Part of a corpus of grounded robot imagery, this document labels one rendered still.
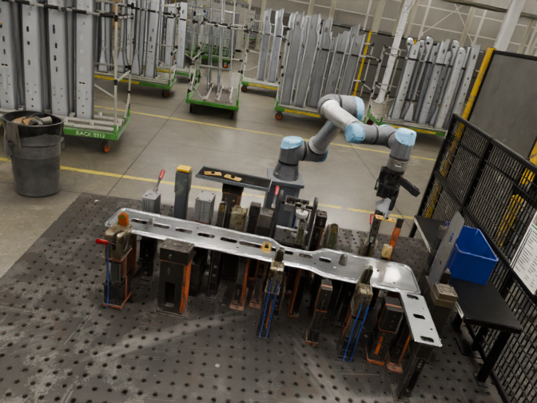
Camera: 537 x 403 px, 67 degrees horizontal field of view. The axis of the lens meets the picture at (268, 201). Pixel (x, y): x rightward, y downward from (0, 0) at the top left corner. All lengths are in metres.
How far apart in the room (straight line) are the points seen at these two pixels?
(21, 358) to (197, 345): 0.61
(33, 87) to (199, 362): 4.84
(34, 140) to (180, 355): 2.88
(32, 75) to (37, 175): 1.95
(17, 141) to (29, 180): 0.40
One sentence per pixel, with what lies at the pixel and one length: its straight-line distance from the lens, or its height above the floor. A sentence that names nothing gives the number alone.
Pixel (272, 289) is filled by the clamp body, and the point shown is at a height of 0.95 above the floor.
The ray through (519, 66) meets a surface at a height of 1.88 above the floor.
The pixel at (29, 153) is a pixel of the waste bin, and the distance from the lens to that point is 4.22.
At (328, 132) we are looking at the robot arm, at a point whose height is 1.43.
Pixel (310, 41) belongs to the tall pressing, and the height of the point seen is 1.59.
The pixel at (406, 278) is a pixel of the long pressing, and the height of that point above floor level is 1.00.
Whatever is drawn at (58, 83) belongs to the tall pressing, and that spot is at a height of 0.71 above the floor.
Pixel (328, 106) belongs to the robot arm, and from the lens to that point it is 1.87.
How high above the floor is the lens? 1.92
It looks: 24 degrees down
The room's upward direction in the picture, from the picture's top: 11 degrees clockwise
